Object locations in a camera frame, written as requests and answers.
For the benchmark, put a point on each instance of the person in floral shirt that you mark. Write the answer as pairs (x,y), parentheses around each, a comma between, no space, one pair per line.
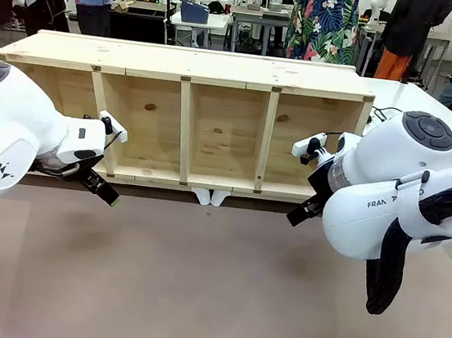
(322,20)

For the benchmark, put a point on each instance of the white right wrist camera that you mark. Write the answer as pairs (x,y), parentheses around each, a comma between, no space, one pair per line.
(309,144)

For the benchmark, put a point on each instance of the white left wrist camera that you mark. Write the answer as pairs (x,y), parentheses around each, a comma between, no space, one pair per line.
(116,124)

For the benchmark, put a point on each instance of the white background table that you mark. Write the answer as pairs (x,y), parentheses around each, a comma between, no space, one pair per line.
(215,21)

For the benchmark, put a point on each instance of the grey background table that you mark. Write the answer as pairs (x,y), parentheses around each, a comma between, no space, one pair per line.
(261,14)

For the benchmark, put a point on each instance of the person in orange trousers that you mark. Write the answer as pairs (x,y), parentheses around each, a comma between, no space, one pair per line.
(409,22)

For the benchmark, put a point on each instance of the light wooden shelf unit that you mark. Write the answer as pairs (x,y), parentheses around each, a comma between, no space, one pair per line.
(221,69)

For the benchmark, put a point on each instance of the black tripod stand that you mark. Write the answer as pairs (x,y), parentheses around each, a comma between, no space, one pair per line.
(168,5)

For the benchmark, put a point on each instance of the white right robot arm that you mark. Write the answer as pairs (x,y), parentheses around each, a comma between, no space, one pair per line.
(367,231)

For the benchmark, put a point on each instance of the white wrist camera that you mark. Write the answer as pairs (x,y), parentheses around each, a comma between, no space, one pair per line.
(116,124)
(309,144)

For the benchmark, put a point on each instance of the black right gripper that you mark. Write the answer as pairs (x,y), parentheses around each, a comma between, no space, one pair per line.
(323,185)

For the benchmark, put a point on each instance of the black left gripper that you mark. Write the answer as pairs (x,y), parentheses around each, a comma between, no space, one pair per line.
(85,174)

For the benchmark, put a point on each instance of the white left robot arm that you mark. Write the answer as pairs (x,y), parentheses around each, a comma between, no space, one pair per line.
(8,130)

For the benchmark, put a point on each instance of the blue box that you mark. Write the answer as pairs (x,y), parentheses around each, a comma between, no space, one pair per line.
(193,11)

